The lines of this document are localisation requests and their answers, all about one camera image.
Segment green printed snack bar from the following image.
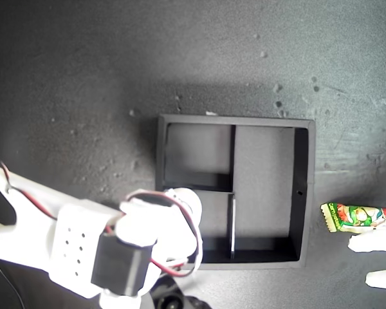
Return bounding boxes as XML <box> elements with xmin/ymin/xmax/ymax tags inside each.
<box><xmin>320</xmin><ymin>201</ymin><xmax>386</xmax><ymax>233</ymax></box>

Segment black compartment tray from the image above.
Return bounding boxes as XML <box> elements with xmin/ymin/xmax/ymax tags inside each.
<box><xmin>155</xmin><ymin>113</ymin><xmax>316</xmax><ymax>270</ymax></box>

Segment red black servo wire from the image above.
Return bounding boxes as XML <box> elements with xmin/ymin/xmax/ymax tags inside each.
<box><xmin>106</xmin><ymin>189</ymin><xmax>204</xmax><ymax>278</ymax></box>
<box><xmin>0</xmin><ymin>149</ymin><xmax>58</xmax><ymax>221</ymax></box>

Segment thin black cable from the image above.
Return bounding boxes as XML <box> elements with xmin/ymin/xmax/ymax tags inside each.
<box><xmin>0</xmin><ymin>253</ymin><xmax>24</xmax><ymax>309</ymax></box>

